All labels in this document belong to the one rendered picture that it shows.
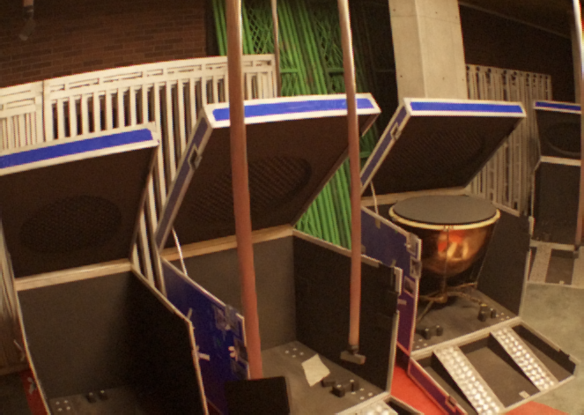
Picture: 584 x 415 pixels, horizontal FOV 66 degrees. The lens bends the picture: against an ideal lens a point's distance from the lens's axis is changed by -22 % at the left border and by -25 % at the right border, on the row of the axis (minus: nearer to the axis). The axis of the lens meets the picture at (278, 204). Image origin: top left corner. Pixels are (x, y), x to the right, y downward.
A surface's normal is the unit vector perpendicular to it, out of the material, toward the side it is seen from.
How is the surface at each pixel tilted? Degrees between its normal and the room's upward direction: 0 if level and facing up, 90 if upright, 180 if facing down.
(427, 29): 90
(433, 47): 90
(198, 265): 90
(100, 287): 90
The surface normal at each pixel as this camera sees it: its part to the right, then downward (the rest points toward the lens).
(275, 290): 0.52, 0.18
